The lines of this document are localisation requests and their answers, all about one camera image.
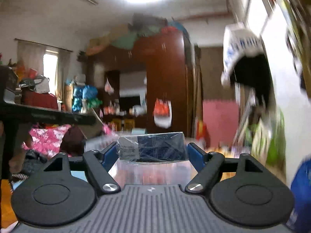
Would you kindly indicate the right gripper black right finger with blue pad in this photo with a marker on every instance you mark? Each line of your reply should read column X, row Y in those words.
column 208, row 167

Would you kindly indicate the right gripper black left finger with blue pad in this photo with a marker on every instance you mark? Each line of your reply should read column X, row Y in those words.
column 97, row 166

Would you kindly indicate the dark blue box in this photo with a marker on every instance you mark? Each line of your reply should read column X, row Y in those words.
column 153, row 148

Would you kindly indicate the clear plastic basket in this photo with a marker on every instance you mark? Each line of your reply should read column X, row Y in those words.
column 139, row 173

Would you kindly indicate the pink foam mat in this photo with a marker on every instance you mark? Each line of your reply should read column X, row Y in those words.
column 221, row 118

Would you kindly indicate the green white shopping bag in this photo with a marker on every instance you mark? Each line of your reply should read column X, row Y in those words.
column 266, row 139

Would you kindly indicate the blue plastic bags pile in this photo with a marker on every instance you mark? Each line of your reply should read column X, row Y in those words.
column 84, row 98

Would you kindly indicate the red white hanging bag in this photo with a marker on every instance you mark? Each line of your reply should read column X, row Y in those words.
column 162, row 113

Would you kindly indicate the red cabinet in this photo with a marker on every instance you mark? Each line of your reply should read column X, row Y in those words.
column 46, row 100

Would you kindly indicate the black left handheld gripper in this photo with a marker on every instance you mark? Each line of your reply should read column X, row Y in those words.
column 18, row 119

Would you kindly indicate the white bag with blue letters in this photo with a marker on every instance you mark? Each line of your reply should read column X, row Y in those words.
column 238, row 43

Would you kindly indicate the blue sleeve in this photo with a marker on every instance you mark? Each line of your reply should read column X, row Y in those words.
column 299, row 220

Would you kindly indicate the dark wooden wardrobe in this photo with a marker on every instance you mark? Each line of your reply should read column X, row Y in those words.
column 164, row 57

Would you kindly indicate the window curtain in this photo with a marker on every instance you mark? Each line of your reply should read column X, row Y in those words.
column 49, row 61

